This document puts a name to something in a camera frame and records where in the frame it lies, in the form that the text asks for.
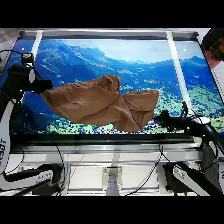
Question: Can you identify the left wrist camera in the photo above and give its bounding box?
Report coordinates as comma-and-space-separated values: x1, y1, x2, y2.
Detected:
20, 51, 35, 68

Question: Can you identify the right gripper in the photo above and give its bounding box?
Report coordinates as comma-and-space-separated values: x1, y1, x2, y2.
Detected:
153, 109, 174, 130

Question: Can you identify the brown garment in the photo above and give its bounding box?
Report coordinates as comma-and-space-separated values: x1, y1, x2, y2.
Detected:
39, 74, 161, 133

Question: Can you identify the black cable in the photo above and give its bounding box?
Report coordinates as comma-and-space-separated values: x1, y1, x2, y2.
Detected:
49, 138, 66, 188
125, 142, 165, 196

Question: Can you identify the heap of clothes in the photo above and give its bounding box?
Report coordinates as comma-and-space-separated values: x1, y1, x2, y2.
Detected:
200, 28, 224, 63

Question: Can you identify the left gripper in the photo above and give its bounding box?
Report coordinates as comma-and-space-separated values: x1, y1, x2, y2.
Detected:
32, 79, 54, 95

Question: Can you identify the grey garment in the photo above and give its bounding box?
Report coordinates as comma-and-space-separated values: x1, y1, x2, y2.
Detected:
201, 143, 222, 183

